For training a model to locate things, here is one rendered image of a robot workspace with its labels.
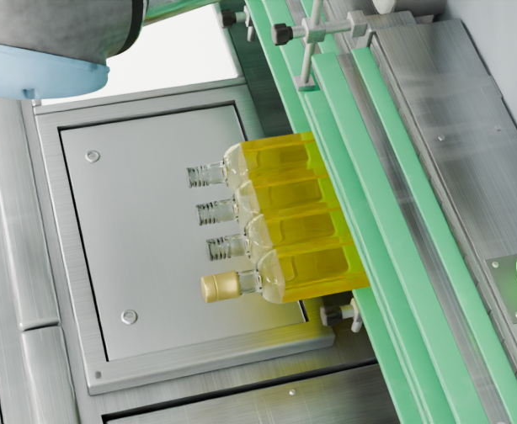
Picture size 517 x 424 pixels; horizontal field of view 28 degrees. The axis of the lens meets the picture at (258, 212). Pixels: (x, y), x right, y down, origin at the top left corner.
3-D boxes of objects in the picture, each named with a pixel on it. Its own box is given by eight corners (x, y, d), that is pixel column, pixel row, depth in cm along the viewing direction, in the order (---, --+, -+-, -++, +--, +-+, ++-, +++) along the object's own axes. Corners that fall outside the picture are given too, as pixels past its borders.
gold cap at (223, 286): (231, 272, 134) (198, 278, 133) (237, 267, 131) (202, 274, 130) (237, 299, 134) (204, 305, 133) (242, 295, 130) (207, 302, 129)
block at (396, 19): (396, 54, 150) (349, 60, 148) (409, 5, 142) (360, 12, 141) (404, 72, 148) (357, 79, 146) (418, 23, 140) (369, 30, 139)
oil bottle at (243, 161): (361, 145, 151) (215, 169, 146) (368, 119, 146) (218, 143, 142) (374, 175, 148) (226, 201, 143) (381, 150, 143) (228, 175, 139)
